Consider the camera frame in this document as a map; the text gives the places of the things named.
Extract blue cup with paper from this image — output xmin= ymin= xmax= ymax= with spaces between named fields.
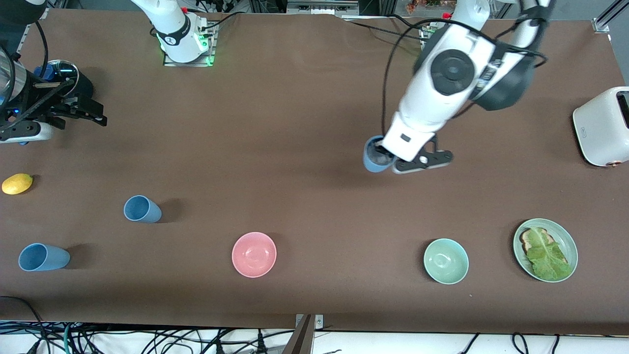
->
xmin=363 ymin=136 xmax=395 ymax=173

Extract yellow lemon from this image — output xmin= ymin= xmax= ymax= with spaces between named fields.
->
xmin=1 ymin=173 xmax=34 ymax=195

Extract mint green bowl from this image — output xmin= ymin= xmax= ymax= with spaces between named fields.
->
xmin=423 ymin=238 xmax=469 ymax=285

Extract orange brown object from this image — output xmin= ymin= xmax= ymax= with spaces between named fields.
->
xmin=407 ymin=0 xmax=445 ymax=13

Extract brown table cover sheet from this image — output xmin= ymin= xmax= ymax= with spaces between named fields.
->
xmin=0 ymin=9 xmax=629 ymax=336

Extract grey metal box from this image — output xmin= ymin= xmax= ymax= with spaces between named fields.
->
xmin=286 ymin=0 xmax=360 ymax=15

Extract toast slice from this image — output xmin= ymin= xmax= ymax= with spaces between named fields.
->
xmin=521 ymin=227 xmax=569 ymax=266

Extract pink bowl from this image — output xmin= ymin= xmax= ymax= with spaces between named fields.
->
xmin=231 ymin=232 xmax=277 ymax=278

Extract green lettuce leaf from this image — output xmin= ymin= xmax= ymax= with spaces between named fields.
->
xmin=526 ymin=229 xmax=573 ymax=282

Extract white toaster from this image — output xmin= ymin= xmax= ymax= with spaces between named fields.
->
xmin=572 ymin=87 xmax=629 ymax=168

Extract green plate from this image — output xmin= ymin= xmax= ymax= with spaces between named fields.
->
xmin=513 ymin=218 xmax=579 ymax=283

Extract dark metal bar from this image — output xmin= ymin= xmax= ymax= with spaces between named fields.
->
xmin=281 ymin=315 xmax=315 ymax=354

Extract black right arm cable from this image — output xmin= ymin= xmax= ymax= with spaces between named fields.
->
xmin=0 ymin=22 xmax=79 ymax=138

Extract aluminium frame profile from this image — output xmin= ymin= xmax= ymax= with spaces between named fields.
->
xmin=15 ymin=0 xmax=69 ymax=56
xmin=592 ymin=0 xmax=629 ymax=34

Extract black base cable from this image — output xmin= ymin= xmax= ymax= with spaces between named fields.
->
xmin=199 ymin=12 xmax=242 ymax=32
xmin=388 ymin=14 xmax=430 ymax=31
xmin=342 ymin=19 xmax=424 ymax=41

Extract black floor cable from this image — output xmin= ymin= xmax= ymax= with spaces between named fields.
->
xmin=0 ymin=295 xmax=49 ymax=354

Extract tangled black floor cables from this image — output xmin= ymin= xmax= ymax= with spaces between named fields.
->
xmin=0 ymin=322 xmax=295 ymax=354

